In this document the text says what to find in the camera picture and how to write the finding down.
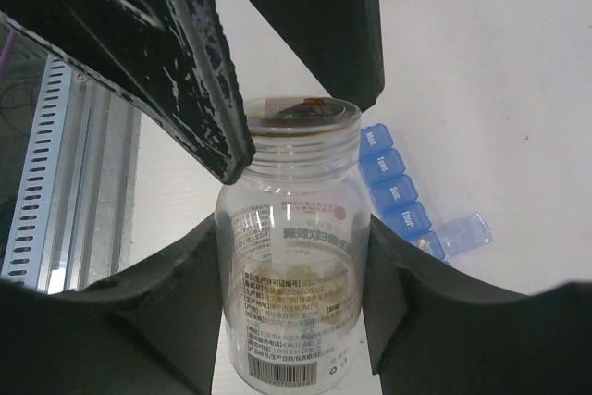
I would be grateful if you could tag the blue weekly pill organizer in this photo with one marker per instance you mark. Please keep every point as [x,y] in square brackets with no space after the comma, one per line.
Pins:
[397,201]

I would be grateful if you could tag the white slotted cable duct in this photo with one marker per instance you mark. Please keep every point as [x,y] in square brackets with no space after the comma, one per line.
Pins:
[34,104]

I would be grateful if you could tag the clear bottle with orange pills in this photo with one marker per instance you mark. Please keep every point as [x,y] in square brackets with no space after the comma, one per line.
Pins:
[292,236]

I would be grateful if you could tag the clear bottle cap orange label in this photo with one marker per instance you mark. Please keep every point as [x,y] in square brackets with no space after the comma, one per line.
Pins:
[299,117]

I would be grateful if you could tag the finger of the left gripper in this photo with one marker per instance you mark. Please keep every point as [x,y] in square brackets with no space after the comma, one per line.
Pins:
[168,58]
[339,41]

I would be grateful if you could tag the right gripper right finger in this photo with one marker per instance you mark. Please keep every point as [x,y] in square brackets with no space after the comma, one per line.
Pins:
[431,329]

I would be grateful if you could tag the aluminium mounting rail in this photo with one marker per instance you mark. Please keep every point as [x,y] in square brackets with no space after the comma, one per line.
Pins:
[88,236]

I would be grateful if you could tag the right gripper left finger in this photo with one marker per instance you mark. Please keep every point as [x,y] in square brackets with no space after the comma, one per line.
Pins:
[149,329]

